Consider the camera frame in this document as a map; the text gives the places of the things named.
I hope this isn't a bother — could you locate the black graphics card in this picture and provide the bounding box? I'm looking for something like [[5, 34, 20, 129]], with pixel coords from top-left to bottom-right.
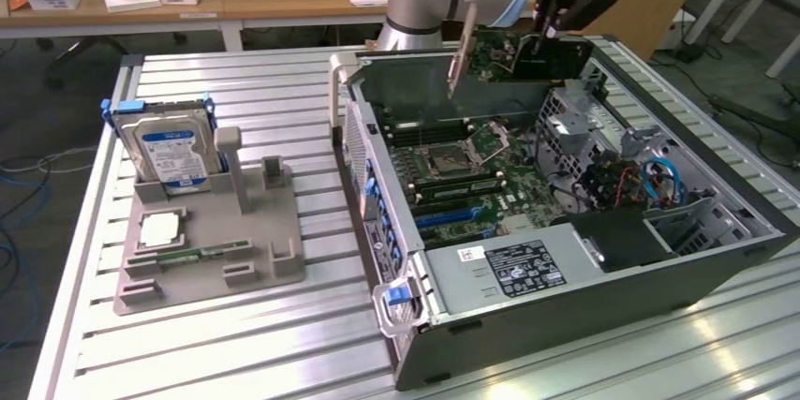
[[448, 0, 596, 97]]

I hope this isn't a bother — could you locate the metal socket cover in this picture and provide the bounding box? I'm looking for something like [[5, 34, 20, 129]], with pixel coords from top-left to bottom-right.
[[465, 118, 510, 157]]

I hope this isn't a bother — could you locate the CPU socket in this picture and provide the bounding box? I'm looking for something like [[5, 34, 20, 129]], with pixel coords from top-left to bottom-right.
[[424, 141, 482, 175]]

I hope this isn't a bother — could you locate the green motherboard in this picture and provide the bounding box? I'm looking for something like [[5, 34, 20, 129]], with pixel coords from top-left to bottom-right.
[[373, 107, 576, 251]]

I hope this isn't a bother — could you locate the black RAM stick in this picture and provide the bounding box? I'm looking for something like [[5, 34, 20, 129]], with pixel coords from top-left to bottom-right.
[[414, 178, 505, 202]]

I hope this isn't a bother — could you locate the black plastic shroud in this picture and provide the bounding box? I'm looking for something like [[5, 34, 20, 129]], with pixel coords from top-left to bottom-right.
[[565, 210, 680, 273]]

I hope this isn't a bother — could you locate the silver disk bay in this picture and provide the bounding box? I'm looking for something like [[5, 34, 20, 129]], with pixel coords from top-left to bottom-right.
[[642, 193, 750, 256]]

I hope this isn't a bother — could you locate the grey power supply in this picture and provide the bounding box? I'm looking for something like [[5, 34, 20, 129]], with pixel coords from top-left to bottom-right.
[[414, 224, 601, 317]]

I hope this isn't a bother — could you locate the black open PC case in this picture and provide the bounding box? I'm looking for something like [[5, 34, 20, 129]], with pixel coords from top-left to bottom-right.
[[329, 34, 800, 392]]

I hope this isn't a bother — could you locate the hard disk blue label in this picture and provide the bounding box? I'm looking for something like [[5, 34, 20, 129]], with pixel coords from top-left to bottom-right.
[[117, 111, 217, 195]]

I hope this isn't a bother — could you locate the blue disk caddy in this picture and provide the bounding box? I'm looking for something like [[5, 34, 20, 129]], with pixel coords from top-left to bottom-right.
[[97, 96, 218, 176]]

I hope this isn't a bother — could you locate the grey parts rack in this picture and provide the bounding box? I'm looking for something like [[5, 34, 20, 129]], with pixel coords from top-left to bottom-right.
[[110, 126, 308, 318]]

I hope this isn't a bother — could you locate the wooden desk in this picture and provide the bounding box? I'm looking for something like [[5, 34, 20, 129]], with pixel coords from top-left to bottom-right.
[[0, 0, 564, 52]]

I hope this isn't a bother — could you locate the silver CPU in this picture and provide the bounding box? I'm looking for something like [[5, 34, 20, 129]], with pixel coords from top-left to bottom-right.
[[137, 215, 186, 246]]

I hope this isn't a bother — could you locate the green RAM stick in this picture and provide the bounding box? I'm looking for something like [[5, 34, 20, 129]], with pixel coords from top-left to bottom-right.
[[152, 244, 242, 266]]

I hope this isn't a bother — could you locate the blue wire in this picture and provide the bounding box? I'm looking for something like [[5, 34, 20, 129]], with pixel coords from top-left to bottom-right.
[[640, 156, 686, 207]]

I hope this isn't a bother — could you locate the white floor cable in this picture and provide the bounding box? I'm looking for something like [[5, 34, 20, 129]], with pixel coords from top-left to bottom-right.
[[0, 145, 98, 174]]

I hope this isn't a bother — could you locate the blue floor cable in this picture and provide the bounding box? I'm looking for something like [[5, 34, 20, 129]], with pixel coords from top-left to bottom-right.
[[0, 174, 54, 349]]

